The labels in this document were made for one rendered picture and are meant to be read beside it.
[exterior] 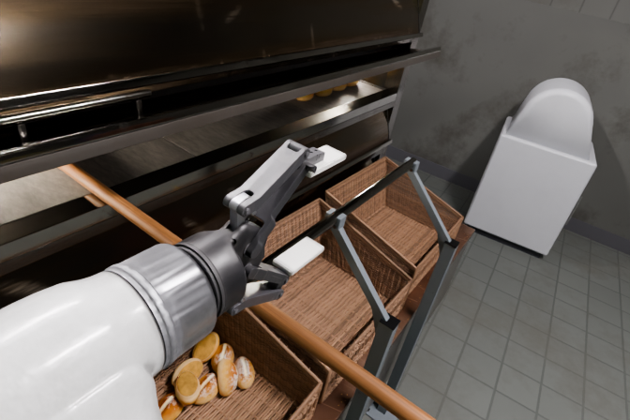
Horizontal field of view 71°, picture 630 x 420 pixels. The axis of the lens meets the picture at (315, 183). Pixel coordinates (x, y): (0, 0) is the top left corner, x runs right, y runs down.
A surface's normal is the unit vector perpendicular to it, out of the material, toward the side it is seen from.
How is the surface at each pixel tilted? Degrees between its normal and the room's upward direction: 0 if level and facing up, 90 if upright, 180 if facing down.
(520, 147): 90
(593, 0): 90
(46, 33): 70
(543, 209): 90
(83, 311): 13
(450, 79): 90
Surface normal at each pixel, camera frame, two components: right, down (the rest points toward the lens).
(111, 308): 0.59, -0.73
